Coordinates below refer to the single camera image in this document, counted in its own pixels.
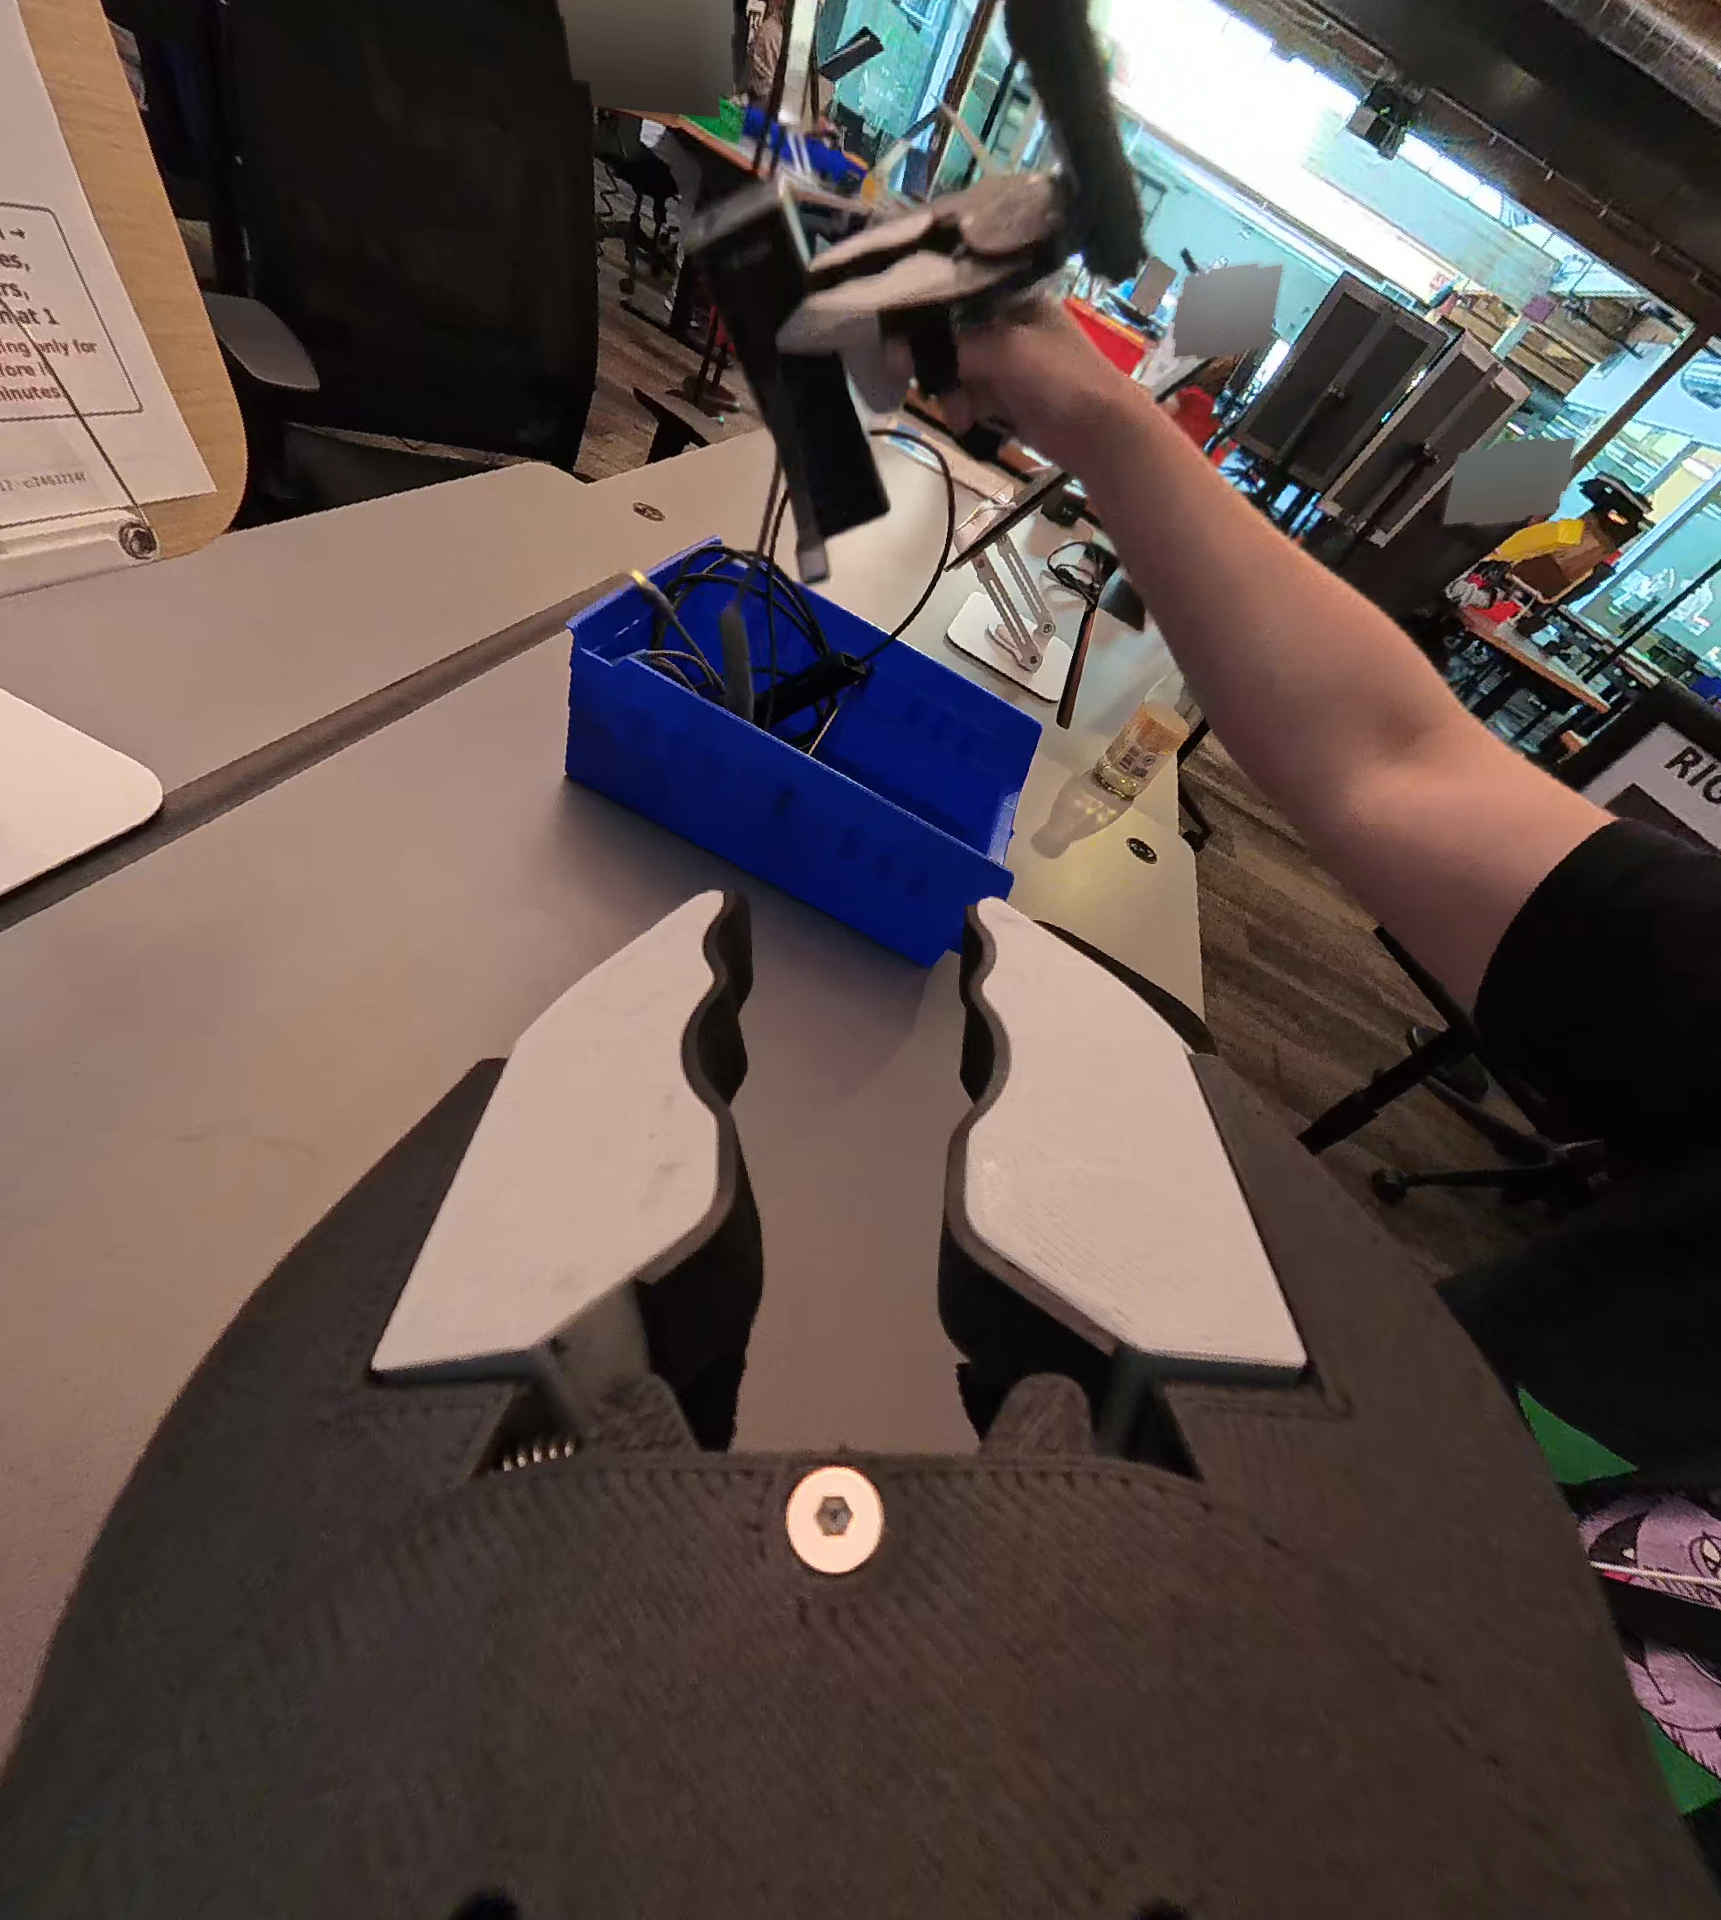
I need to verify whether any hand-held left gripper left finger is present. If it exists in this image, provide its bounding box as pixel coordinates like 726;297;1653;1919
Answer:
369;888;757;1383

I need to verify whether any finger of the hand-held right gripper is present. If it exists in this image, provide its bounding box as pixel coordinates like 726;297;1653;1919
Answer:
805;198;977;291
771;275;941;360

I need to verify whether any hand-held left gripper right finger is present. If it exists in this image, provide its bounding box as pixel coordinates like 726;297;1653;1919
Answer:
944;895;1314;1386

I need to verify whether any black usb hub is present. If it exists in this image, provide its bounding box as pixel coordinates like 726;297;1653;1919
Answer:
685;180;895;547

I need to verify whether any blue plastic bin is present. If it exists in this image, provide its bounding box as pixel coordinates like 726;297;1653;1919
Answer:
563;535;1047;973

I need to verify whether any person's right forearm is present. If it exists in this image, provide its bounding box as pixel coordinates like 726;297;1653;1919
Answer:
1010;353;1620;1011

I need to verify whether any person's right hand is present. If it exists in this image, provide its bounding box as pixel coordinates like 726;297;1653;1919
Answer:
935;292;1126;452

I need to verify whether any black tripod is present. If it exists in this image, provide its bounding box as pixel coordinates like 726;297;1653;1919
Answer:
1299;923;1614;1220

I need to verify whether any black road case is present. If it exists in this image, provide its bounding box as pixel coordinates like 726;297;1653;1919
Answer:
1325;330;1533;550
1233;271;1452;499

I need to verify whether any white document stand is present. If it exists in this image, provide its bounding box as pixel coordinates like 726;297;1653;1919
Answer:
942;472;1118;708

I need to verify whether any large black office chair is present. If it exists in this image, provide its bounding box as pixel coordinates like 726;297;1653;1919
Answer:
207;0;603;520

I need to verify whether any black printed t-shirt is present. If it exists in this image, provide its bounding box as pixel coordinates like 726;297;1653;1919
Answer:
1443;816;1721;1920

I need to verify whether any wooden poster board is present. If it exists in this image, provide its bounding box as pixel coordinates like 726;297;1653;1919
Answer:
16;0;251;569

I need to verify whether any white stand base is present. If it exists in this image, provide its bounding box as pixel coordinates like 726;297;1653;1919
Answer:
0;511;167;950

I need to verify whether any thin black cable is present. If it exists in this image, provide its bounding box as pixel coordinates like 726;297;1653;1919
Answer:
633;425;962;760

